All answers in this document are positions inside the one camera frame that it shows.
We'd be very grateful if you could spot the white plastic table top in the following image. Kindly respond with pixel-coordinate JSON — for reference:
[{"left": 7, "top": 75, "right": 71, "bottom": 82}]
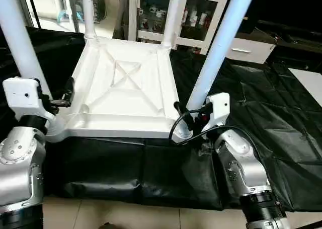
[{"left": 48, "top": 35, "right": 195, "bottom": 142}]

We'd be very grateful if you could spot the white plastic table leg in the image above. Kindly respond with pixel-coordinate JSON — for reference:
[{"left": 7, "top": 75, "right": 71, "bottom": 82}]
[
  {"left": 0, "top": 0, "right": 52, "bottom": 97},
  {"left": 185, "top": 0, "right": 258, "bottom": 113},
  {"left": 160, "top": 0, "right": 183, "bottom": 49},
  {"left": 80, "top": 0, "right": 99, "bottom": 41}
]

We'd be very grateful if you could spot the black mat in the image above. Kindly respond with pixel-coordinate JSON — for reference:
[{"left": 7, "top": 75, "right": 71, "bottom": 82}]
[{"left": 0, "top": 27, "right": 322, "bottom": 212}]

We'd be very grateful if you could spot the white drawer unit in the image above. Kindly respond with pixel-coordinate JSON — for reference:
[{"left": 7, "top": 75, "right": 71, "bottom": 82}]
[{"left": 225, "top": 35, "right": 276, "bottom": 64}]

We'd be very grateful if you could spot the dark storage box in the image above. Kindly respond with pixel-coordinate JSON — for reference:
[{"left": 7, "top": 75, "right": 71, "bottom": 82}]
[{"left": 75, "top": 0, "right": 107, "bottom": 23}]

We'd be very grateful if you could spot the white glass-door cabinet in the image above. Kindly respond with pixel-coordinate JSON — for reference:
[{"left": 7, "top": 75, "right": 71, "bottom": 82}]
[{"left": 128, "top": 0, "right": 232, "bottom": 54}]

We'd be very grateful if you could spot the white flat panel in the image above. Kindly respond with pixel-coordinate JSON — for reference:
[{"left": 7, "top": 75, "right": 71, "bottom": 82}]
[{"left": 288, "top": 68, "right": 322, "bottom": 107}]

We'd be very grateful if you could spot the light blue metal frame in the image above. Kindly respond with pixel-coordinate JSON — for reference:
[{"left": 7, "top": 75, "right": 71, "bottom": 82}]
[{"left": 58, "top": 0, "right": 77, "bottom": 24}]

